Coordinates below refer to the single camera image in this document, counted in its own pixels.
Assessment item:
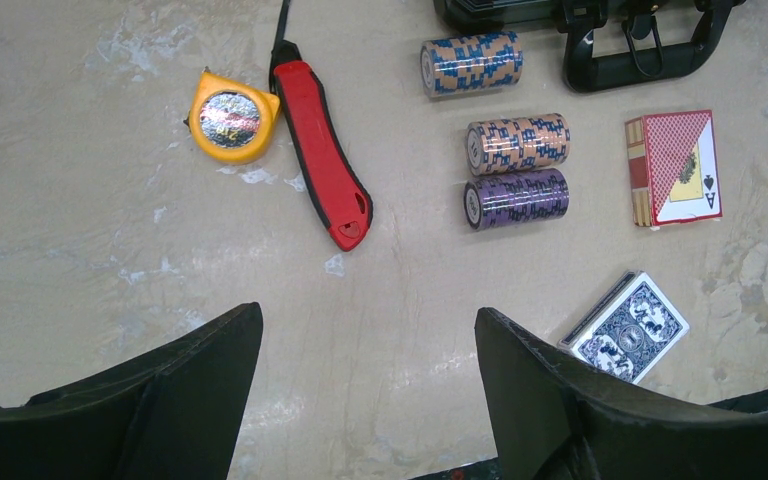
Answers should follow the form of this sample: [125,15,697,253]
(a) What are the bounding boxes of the black aluminium base frame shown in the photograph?
[412,458,502,480]

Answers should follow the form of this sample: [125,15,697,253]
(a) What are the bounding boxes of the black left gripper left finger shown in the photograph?
[0,302,263,479]

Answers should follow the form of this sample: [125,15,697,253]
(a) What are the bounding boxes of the red playing card deck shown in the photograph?
[624,110,723,228]

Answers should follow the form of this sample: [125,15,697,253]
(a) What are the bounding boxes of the purple poker chip stack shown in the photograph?
[463,168,570,231]

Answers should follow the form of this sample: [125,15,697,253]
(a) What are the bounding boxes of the red folding utility knife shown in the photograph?
[269,0,373,252]

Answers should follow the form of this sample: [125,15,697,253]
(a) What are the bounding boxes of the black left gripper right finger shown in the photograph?
[475,307,768,479]

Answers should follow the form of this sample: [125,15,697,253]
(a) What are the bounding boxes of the blue playing card deck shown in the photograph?
[558,270,690,384]

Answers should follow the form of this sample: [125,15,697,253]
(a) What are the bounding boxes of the black poker set case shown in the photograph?
[432,0,748,94]

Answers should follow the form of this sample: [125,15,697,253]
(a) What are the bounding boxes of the yellow tape measure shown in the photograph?
[183,69,281,165]

